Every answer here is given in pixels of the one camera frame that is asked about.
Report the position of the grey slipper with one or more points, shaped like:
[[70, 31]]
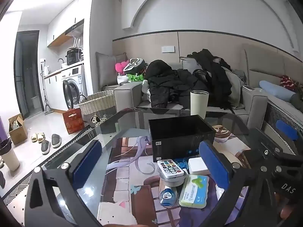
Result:
[[56, 140], [45, 146]]

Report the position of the cream tumbler cup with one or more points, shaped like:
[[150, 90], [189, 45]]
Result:
[[199, 104]]

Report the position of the beige bed headboard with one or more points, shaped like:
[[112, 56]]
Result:
[[265, 59]]

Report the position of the black white patterned rug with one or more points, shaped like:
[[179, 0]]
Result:
[[23, 189]]

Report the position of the white remote with coloured buttons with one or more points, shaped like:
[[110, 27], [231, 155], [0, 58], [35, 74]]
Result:
[[170, 168]]

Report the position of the white wall switch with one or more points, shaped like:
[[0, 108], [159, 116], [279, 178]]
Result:
[[168, 49]]

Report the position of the printed table mat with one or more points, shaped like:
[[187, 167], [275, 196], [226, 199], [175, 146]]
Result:
[[132, 170]]

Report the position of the white waste bin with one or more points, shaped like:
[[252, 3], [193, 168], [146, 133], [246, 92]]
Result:
[[35, 102]]

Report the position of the white kettle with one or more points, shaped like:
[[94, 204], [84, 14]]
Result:
[[47, 70]]

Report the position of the grey cushion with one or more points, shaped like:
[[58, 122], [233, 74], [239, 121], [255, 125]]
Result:
[[106, 68]]

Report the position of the grey sofa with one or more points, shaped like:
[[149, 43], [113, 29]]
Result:
[[127, 97]]

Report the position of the beige cylindrical bin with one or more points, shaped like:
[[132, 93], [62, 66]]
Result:
[[11, 158]]

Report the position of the small plastic bottle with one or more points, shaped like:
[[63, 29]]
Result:
[[167, 196]]

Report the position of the pink plush toy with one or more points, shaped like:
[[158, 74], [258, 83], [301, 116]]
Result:
[[120, 66]]

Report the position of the green white tissue pack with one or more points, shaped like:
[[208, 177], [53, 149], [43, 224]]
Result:
[[194, 191]]

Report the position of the dark glass door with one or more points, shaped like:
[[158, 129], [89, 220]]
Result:
[[26, 75]]

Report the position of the grey garment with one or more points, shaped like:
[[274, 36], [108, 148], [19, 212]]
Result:
[[236, 87]]

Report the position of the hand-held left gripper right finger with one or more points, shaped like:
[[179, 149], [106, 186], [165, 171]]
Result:
[[214, 165]]

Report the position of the red gift bag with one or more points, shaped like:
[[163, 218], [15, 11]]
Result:
[[73, 121]]

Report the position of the white wall cabinets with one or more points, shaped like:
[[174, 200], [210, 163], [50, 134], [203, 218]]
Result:
[[59, 30]]

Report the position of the white router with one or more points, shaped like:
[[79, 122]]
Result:
[[76, 43]]

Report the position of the black puffer jacket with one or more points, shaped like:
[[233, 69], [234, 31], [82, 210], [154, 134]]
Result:
[[165, 82]]

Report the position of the black white helmet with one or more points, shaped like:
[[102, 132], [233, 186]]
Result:
[[135, 65]]

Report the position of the blue crinkled packet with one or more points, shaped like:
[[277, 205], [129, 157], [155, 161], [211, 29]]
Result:
[[182, 165]]

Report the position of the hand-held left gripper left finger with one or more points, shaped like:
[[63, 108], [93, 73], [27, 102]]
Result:
[[86, 165]]

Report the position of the white kitchen counter cabinet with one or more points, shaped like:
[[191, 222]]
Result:
[[53, 89]]

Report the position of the cardboard box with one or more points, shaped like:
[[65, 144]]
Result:
[[19, 132]]

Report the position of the white bag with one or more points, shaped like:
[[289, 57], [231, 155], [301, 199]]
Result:
[[122, 79]]

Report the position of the green cloth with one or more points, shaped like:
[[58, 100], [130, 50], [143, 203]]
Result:
[[135, 77]]

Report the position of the person's right hand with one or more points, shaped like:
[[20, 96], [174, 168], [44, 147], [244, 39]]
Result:
[[288, 211]]

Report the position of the red patterned cloth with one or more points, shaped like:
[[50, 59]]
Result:
[[289, 81]]

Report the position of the purple yoga mat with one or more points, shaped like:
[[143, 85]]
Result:
[[2, 127]]

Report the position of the blue pillow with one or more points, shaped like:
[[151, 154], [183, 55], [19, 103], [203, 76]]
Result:
[[275, 90]]

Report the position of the white washing machine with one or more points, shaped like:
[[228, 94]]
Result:
[[75, 85]]

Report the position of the black kitchen appliance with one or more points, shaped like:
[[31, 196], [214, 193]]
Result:
[[73, 56]]

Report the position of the beige slipper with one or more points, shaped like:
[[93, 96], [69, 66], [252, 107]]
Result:
[[41, 136], [35, 137]]

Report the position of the black coat pile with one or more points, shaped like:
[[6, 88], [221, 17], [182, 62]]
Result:
[[217, 75]]

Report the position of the black storage box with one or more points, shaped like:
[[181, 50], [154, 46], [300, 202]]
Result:
[[181, 134]]

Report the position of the white square box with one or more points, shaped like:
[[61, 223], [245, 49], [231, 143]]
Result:
[[197, 166]]

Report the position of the wicker laundry basket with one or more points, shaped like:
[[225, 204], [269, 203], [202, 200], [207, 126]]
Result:
[[99, 106]]

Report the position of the phone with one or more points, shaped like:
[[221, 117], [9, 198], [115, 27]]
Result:
[[249, 87]]

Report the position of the mop with stand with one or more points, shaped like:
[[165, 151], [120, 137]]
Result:
[[45, 92]]

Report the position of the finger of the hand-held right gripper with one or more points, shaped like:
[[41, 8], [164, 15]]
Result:
[[287, 128], [266, 144]]

